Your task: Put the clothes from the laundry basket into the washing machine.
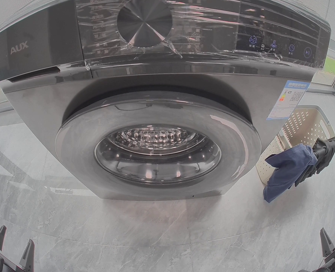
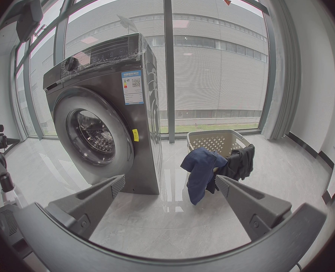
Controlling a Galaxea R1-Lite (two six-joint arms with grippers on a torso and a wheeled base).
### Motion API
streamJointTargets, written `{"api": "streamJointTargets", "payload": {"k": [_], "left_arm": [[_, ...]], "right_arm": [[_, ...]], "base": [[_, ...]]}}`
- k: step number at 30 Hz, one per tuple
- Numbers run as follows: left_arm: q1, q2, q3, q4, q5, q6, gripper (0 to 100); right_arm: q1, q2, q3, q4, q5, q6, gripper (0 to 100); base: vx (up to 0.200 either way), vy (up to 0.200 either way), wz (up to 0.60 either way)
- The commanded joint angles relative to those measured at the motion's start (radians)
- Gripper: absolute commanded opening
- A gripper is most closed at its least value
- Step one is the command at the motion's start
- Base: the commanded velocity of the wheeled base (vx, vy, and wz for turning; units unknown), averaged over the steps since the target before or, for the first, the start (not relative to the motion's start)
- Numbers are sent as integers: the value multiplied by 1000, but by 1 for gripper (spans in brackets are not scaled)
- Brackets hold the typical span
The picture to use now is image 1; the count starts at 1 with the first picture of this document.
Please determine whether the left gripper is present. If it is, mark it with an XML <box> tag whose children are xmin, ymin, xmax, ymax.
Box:
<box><xmin>0</xmin><ymin>225</ymin><xmax>35</xmax><ymax>272</ymax></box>

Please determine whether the cream laundry basket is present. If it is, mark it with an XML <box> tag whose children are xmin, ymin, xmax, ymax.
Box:
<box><xmin>255</xmin><ymin>104</ymin><xmax>335</xmax><ymax>187</ymax></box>

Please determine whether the grey washing machine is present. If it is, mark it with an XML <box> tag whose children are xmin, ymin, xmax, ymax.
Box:
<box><xmin>0</xmin><ymin>0</ymin><xmax>332</xmax><ymax>201</ymax></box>

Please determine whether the blue garment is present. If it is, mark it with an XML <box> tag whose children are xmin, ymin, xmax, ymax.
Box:
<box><xmin>263</xmin><ymin>144</ymin><xmax>319</xmax><ymax>203</ymax></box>

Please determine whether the black garment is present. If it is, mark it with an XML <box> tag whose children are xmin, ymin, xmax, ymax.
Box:
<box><xmin>294</xmin><ymin>136</ymin><xmax>335</xmax><ymax>187</ymax></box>

